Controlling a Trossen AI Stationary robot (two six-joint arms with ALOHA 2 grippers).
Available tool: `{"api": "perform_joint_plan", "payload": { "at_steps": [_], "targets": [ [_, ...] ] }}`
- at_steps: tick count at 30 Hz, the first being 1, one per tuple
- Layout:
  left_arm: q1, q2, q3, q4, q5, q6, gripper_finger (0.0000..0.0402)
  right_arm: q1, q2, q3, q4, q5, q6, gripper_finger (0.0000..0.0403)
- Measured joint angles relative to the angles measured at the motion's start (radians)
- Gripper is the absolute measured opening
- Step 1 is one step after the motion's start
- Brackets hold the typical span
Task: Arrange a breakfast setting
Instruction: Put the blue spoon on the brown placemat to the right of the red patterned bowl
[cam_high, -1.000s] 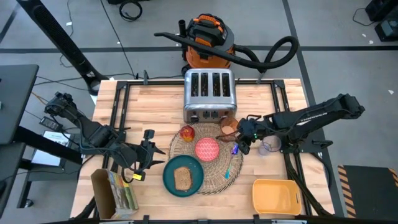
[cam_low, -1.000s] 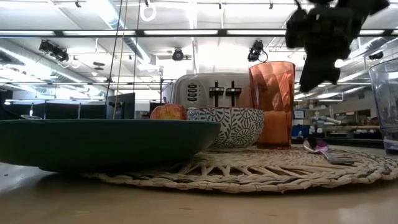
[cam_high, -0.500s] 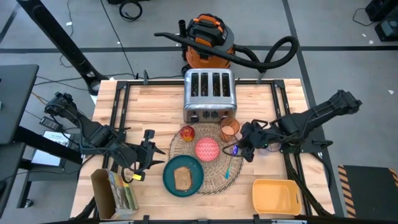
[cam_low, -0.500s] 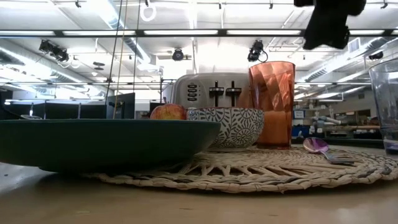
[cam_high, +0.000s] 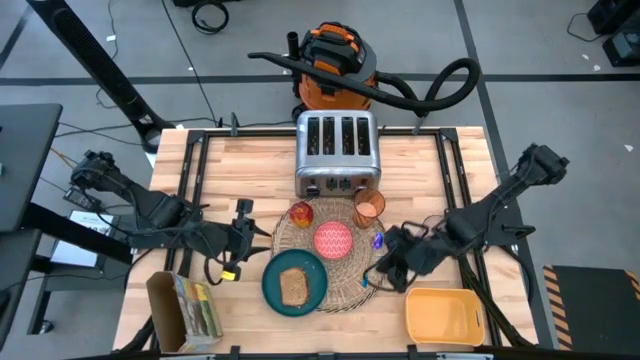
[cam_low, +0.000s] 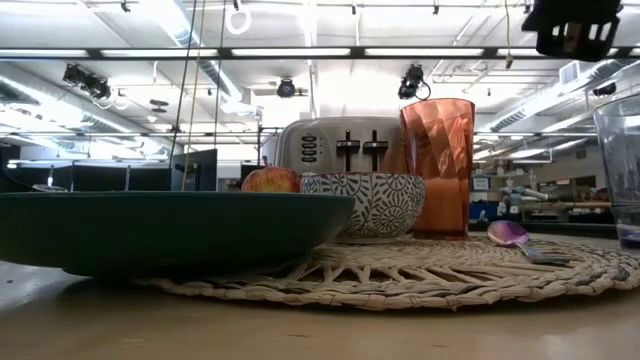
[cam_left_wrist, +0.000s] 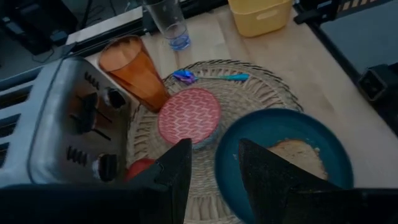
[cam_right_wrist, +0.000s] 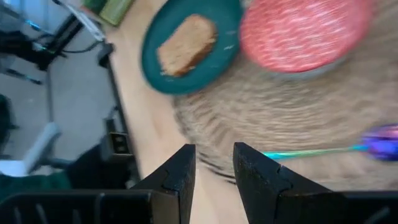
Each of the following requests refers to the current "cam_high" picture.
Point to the black hazard-striped floor mat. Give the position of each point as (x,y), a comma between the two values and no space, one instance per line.
(590,310)

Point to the brown toast slice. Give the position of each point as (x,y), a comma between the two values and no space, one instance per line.
(294,286)

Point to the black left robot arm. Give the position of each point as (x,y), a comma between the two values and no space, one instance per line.
(150,202)

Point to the orange translucent cup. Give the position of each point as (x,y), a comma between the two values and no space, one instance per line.
(369,210)

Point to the black power adapter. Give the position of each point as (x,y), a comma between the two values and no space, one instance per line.
(80,201)

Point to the red apple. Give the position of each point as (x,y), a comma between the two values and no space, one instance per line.
(301,215)

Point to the black desk leg beam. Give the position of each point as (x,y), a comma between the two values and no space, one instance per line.
(55,222)

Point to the white paper booklet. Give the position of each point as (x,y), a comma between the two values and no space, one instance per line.
(75,252)

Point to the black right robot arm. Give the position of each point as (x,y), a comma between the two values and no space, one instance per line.
(500,195)

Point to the round woven placemat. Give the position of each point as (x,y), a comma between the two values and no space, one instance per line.
(350,285)

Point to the black desk top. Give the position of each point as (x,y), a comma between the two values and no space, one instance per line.
(25,160)

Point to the teal round plate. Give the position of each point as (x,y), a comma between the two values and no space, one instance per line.
(272,295)

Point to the yellow plastic bin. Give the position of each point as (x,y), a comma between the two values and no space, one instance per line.
(445,315)

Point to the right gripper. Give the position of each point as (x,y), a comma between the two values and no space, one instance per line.
(422,252)

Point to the orange black shop vacuum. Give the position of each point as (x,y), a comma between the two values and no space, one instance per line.
(335,65)

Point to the silver four-slot toaster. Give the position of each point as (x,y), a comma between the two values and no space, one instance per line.
(337,160)

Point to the colourful cereal box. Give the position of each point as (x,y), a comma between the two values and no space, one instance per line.
(197,310)

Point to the black metal table frame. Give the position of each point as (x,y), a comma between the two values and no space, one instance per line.
(250,133)

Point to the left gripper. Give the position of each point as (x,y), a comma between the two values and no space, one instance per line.
(235,242)

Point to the black floor equipment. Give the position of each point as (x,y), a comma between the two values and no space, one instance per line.
(620,45)

